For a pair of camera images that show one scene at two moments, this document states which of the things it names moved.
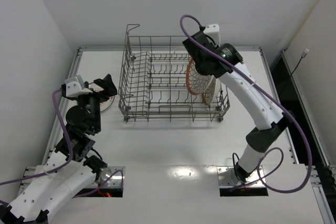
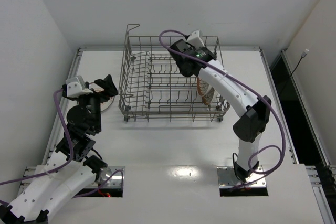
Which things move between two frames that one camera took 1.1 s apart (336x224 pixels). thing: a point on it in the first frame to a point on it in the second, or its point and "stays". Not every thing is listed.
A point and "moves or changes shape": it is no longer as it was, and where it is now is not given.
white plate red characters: [105, 105] stays
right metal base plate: [228, 178] stays
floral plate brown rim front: [196, 82] moves or changes shape
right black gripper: [194, 48] to [179, 57]
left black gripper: [98, 91] stays
